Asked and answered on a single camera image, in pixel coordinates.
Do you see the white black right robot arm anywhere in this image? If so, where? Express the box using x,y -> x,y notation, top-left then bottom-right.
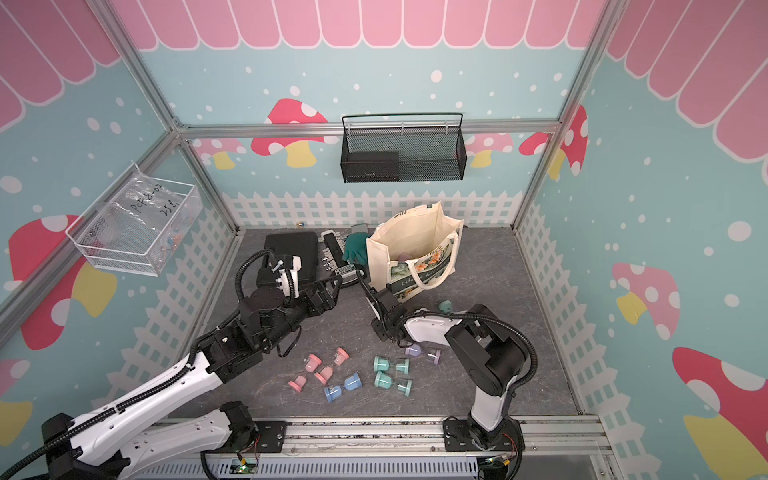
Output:
355,266 -> 538,454

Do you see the green work glove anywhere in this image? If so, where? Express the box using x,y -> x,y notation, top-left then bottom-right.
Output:
343,224 -> 369,266

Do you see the clear acrylic wall bin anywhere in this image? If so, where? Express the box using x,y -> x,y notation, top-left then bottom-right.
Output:
65,165 -> 203,277

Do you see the purple hourglass right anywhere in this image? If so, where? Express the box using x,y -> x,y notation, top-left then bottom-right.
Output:
405,343 -> 442,365

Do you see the pink hourglass upper left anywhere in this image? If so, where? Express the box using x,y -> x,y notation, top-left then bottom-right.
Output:
304,347 -> 350,373

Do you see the black box in basket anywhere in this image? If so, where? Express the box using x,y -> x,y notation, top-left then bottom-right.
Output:
341,151 -> 400,183

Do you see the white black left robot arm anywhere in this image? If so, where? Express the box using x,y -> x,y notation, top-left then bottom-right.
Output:
1,249 -> 343,479

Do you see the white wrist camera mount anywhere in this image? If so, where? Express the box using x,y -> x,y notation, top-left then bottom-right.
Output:
272,255 -> 302,299

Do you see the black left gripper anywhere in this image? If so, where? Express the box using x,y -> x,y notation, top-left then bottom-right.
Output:
262,275 -> 344,351

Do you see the green hourglass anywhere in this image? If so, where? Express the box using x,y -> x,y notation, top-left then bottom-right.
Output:
438,300 -> 454,314
374,371 -> 413,397
373,356 -> 410,375

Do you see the black plastic tool case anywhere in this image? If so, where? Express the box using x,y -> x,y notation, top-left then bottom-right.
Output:
264,231 -> 319,288

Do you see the green hourglass front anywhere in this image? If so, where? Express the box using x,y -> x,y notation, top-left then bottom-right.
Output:
374,371 -> 413,397

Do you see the pink hourglass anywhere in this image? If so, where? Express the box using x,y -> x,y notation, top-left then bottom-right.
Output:
287,366 -> 334,393
304,347 -> 350,373

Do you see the cream floral canvas tote bag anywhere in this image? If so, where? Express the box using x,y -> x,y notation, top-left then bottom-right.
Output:
367,203 -> 464,303

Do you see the black wire mesh basket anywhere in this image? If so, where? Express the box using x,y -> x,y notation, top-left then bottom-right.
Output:
341,112 -> 468,183

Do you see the pink hourglass front left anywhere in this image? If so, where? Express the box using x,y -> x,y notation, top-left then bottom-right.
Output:
287,366 -> 334,393

